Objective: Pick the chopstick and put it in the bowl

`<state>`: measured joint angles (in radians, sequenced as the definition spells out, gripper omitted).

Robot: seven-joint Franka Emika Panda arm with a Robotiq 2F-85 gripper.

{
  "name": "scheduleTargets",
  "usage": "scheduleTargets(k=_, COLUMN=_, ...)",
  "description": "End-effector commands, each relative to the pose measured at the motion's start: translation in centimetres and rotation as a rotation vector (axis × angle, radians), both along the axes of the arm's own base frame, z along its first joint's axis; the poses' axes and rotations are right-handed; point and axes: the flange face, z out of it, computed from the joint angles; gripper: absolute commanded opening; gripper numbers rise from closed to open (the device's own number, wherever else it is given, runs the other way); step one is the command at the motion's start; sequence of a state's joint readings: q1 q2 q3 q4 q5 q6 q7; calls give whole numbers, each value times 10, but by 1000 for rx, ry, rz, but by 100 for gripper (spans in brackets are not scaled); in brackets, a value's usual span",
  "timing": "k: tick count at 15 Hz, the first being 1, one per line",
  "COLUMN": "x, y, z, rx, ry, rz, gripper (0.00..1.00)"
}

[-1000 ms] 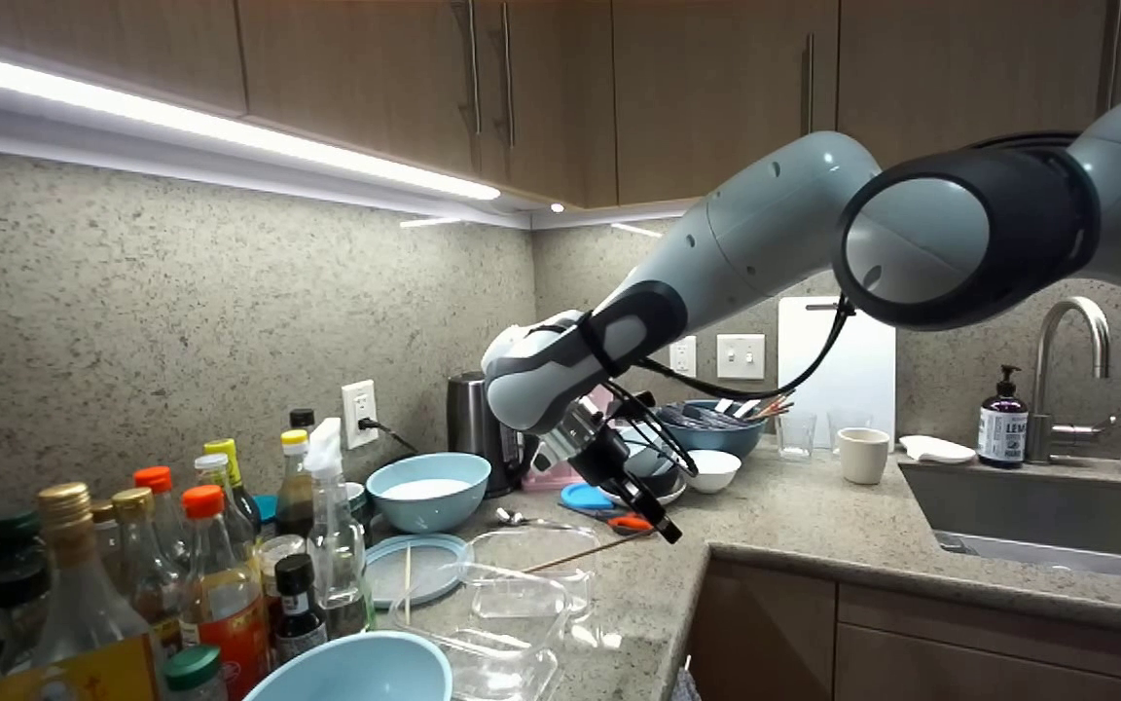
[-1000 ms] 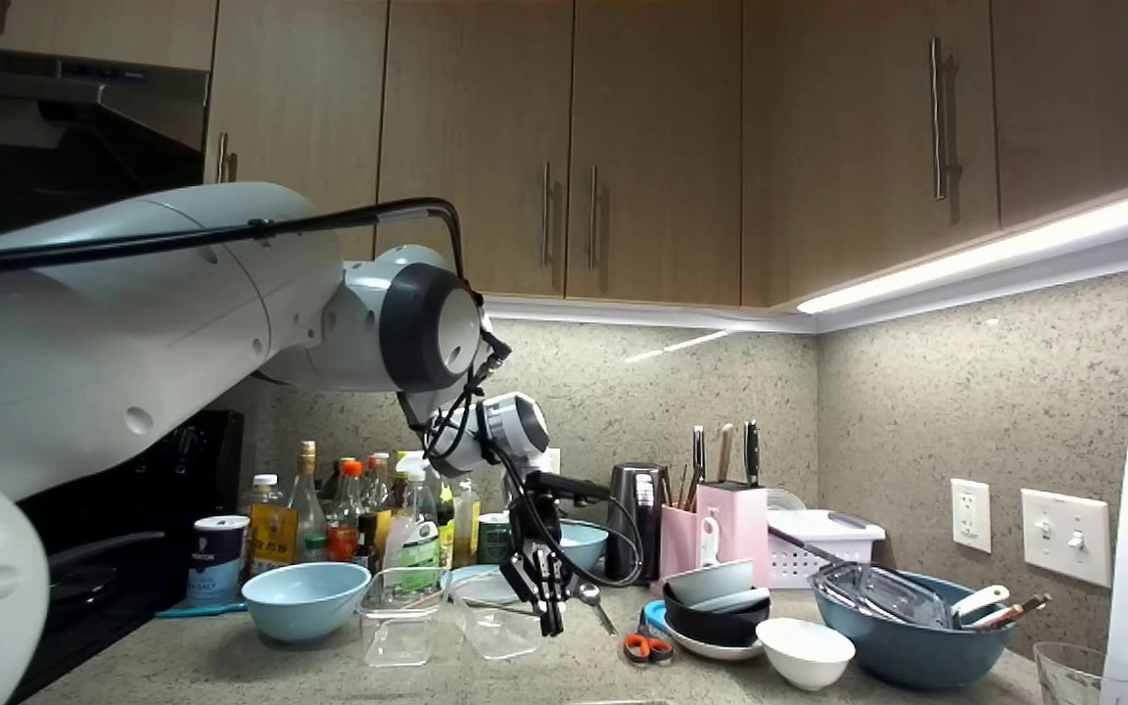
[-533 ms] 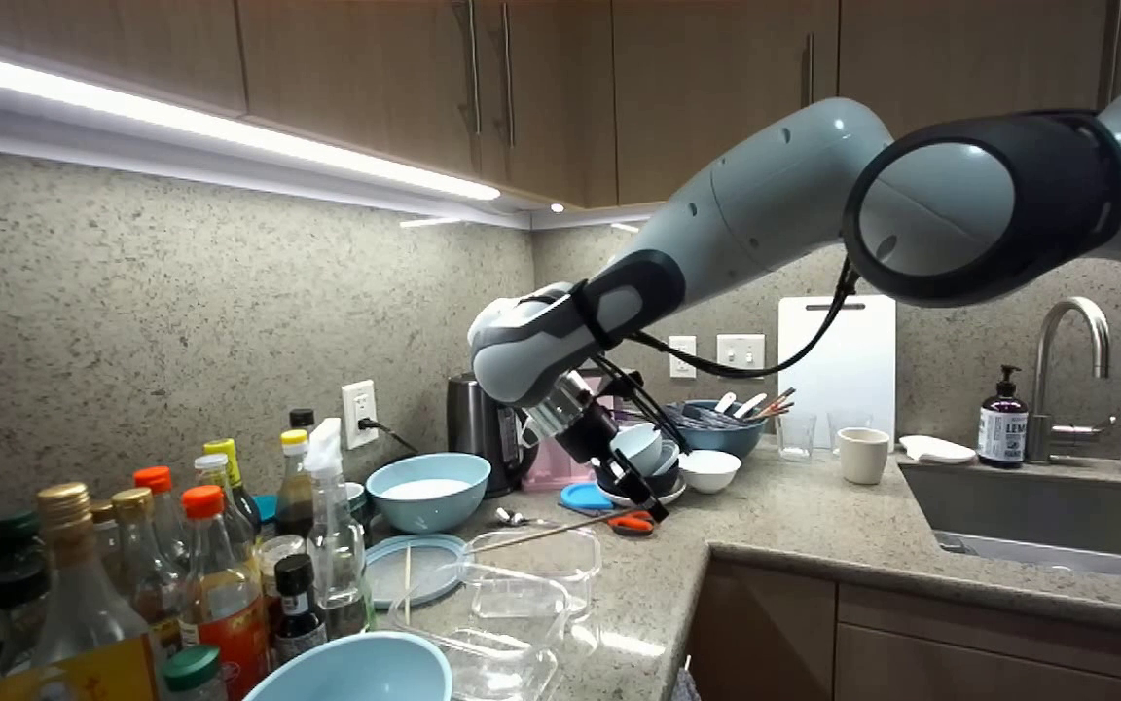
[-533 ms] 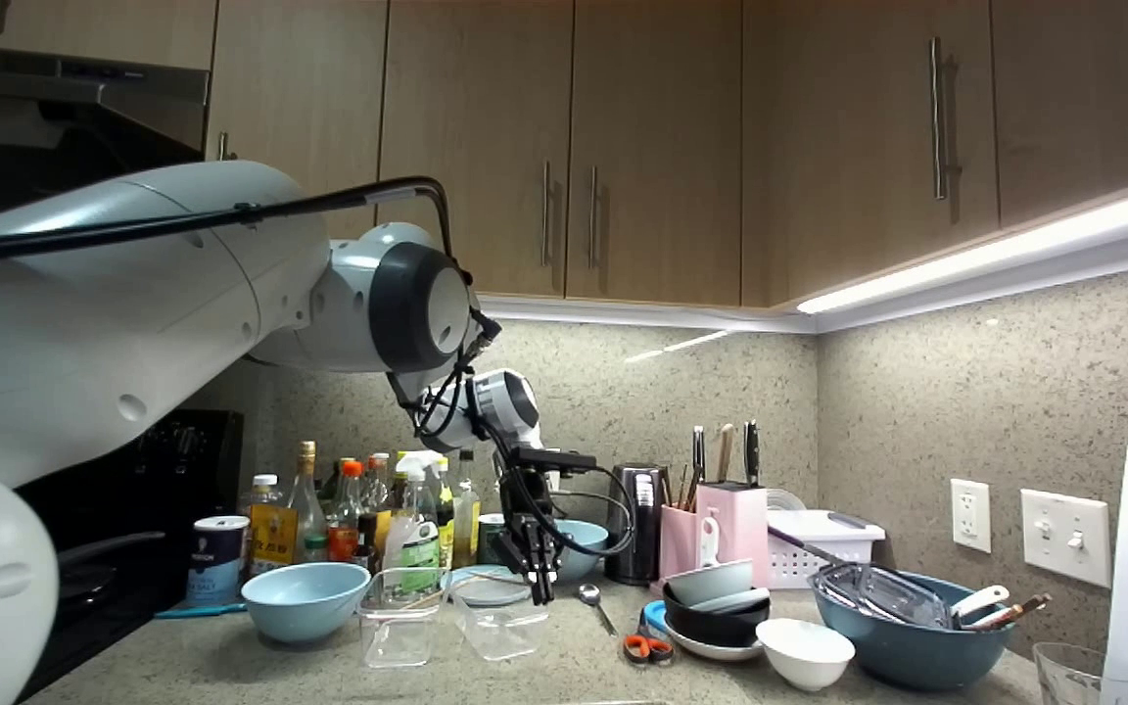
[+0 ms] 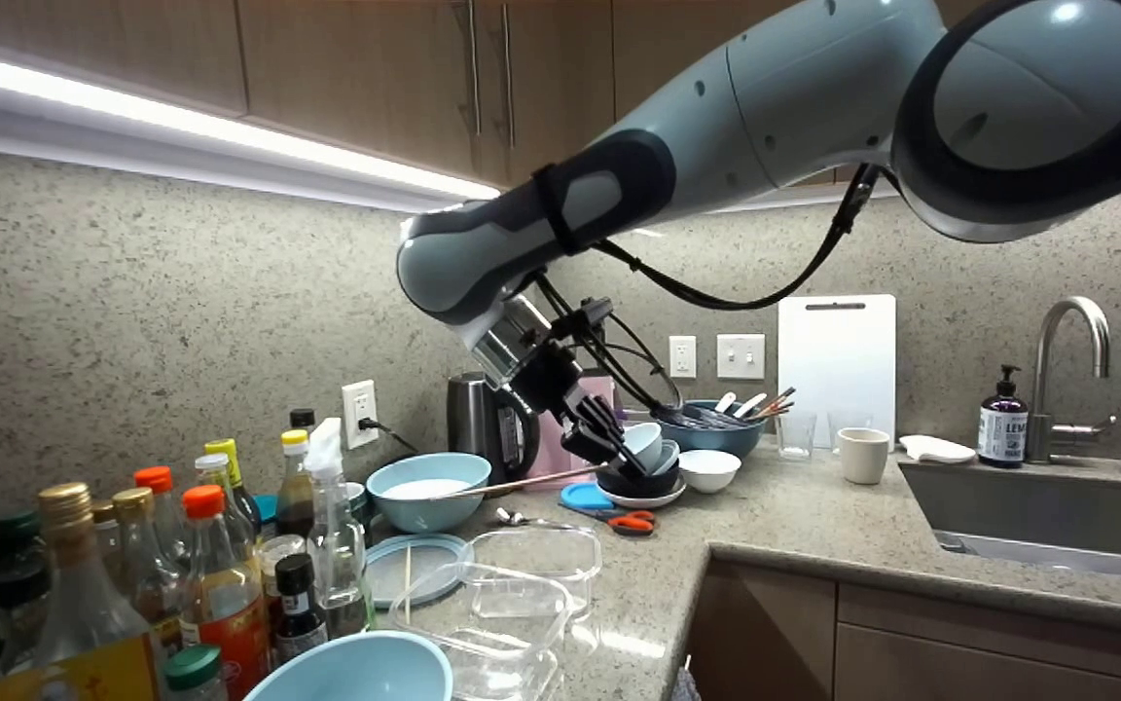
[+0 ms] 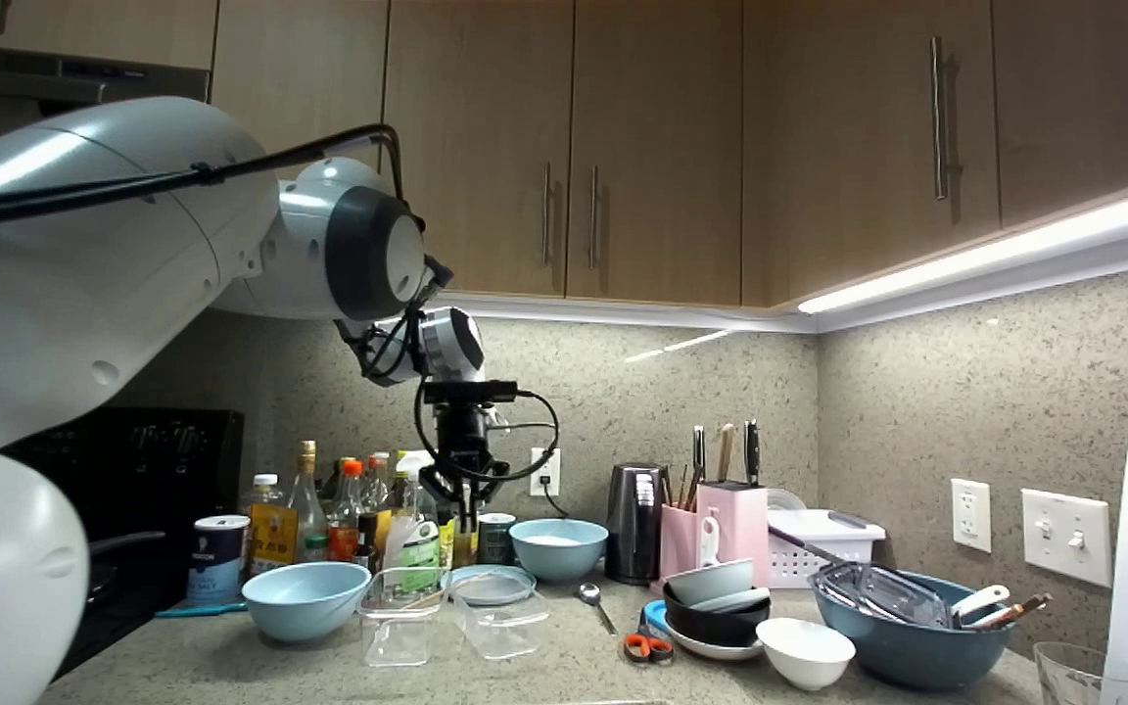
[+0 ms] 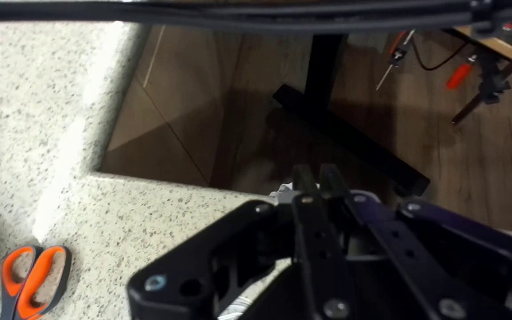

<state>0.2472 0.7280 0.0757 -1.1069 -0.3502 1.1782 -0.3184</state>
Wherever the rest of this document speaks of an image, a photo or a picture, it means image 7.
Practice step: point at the black tripod leg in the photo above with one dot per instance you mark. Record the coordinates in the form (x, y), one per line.
(480, 95)

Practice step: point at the wooden table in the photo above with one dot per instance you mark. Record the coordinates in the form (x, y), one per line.
(492, 44)

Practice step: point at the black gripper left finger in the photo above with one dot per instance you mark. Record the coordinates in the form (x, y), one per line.
(318, 250)

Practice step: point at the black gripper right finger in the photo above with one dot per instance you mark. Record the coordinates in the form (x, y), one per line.
(385, 237)

